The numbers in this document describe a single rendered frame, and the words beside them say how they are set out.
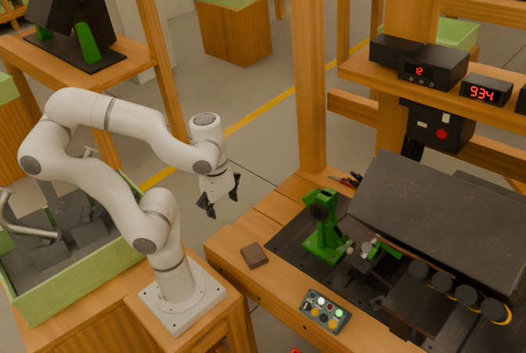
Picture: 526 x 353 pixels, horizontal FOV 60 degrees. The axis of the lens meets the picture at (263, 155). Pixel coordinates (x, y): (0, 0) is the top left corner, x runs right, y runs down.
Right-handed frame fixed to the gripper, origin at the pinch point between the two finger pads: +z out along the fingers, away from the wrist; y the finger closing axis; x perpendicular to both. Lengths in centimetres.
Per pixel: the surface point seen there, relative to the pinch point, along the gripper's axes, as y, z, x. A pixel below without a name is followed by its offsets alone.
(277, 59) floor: -274, 130, -229
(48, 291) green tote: 46, 39, -53
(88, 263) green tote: 30, 37, -51
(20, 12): -160, 108, -601
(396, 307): -12, 17, 53
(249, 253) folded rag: -11.4, 37.0, -5.7
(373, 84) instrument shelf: -53, -22, 18
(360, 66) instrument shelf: -57, -24, 10
